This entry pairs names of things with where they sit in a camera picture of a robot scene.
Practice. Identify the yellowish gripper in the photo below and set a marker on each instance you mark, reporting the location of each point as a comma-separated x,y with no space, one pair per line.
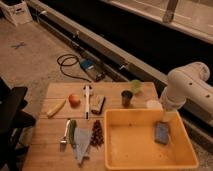
168,115

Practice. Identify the blue sponge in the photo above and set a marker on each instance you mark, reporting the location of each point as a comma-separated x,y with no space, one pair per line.
162,133

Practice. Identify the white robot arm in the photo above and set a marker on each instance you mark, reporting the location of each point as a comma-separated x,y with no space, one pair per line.
187,82

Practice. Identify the green plastic cup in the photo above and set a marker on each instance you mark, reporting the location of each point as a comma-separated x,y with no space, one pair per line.
135,86

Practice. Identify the dark metal cup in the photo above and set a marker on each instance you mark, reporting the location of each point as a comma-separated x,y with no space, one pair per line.
126,97

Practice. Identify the yellow plastic tub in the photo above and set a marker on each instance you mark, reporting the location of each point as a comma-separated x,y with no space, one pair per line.
130,145

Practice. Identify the brown bread block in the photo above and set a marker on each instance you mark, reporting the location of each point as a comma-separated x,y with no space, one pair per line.
98,104

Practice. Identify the bunch of dark grapes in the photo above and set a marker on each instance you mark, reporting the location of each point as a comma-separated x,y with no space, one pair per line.
97,138

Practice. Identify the blue power device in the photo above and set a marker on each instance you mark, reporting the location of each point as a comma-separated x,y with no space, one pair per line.
92,70

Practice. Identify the grey cloth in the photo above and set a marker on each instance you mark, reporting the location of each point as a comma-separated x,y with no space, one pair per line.
82,139

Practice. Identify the orange apple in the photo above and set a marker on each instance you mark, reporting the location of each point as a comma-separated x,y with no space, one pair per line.
74,100

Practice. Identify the green cucumber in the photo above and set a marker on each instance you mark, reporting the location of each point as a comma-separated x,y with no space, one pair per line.
72,127

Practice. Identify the yellow banana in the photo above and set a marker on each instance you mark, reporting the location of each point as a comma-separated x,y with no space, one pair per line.
51,112

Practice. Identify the black chair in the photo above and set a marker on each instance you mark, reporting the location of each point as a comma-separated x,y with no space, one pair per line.
12,121

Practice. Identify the white cardboard box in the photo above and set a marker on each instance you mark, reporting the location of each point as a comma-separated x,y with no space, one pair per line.
17,14

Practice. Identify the white handled knife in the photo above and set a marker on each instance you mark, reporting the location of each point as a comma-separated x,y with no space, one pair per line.
87,100

